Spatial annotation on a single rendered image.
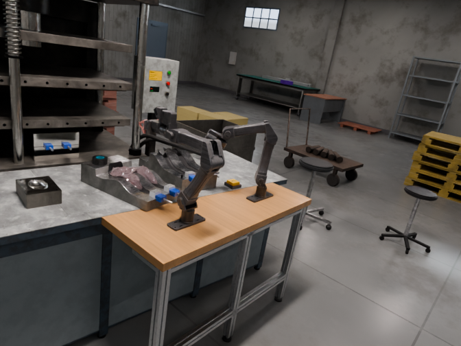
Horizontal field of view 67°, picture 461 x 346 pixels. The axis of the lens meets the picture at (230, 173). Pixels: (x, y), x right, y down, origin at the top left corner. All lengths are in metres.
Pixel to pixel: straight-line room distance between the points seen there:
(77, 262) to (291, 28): 11.69
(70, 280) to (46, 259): 0.19
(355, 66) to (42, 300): 10.75
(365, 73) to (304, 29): 2.58
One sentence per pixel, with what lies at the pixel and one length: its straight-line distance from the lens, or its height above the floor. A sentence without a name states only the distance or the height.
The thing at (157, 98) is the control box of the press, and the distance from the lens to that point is 2.79.
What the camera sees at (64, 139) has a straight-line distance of 2.50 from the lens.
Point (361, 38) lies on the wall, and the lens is 11.70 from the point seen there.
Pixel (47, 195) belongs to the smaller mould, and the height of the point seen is 0.85.
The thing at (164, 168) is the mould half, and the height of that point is 0.88.
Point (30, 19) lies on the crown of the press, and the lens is 2.63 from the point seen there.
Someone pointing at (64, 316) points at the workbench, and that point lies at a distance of 2.05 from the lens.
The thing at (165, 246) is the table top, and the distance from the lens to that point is 1.54.
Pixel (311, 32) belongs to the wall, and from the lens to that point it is 12.45.
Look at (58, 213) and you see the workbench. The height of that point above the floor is 0.80.
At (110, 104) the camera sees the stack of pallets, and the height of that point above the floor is 0.78.
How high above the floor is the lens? 1.61
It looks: 19 degrees down
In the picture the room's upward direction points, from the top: 9 degrees clockwise
